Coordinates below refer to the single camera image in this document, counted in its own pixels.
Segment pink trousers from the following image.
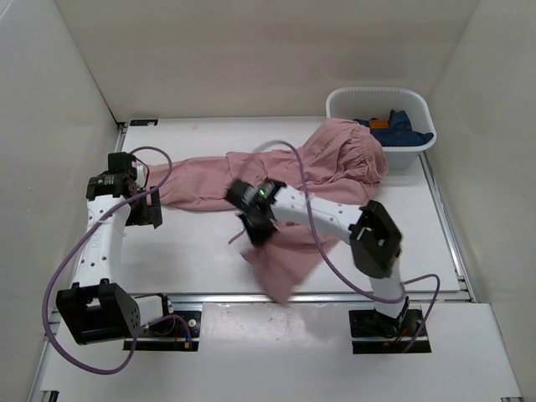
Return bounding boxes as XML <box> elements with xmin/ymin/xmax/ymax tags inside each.
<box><xmin>148</xmin><ymin>119</ymin><xmax>388</xmax><ymax>305</ymax></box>

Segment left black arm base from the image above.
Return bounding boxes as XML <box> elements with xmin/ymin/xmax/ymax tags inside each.
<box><xmin>135</xmin><ymin>304</ymin><xmax>202</xmax><ymax>353</ymax></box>

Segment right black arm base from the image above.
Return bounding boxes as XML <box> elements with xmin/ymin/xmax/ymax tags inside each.
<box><xmin>348</xmin><ymin>308</ymin><xmax>431</xmax><ymax>355</ymax></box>

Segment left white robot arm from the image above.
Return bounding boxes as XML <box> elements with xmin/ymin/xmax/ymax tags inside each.
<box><xmin>56</xmin><ymin>173</ymin><xmax>176</xmax><ymax>345</ymax></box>

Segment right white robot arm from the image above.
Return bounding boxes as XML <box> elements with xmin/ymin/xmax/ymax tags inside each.
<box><xmin>225</xmin><ymin>179</ymin><xmax>409</xmax><ymax>338</ymax></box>

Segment white plastic basket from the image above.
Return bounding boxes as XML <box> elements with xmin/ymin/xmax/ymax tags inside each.
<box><xmin>326</xmin><ymin>87</ymin><xmax>437</xmax><ymax>170</ymax></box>

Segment dark blue jeans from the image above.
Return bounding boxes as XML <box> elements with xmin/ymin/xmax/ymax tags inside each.
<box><xmin>354</xmin><ymin>110</ymin><xmax>434</xmax><ymax>147</ymax></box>

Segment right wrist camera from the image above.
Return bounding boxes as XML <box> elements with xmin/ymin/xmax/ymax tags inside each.
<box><xmin>224</xmin><ymin>179</ymin><xmax>259</xmax><ymax>214</ymax></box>

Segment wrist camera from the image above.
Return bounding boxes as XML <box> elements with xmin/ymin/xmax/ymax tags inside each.
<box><xmin>107</xmin><ymin>152</ymin><xmax>144</xmax><ymax>180</ymax></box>
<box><xmin>224</xmin><ymin>179</ymin><xmax>259</xmax><ymax>214</ymax></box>

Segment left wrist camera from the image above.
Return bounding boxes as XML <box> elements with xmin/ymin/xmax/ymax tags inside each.
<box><xmin>107</xmin><ymin>152</ymin><xmax>144</xmax><ymax>180</ymax></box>

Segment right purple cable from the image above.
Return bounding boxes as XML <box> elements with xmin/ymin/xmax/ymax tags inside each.
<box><xmin>238</xmin><ymin>140</ymin><xmax>441</xmax><ymax>351</ymax></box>

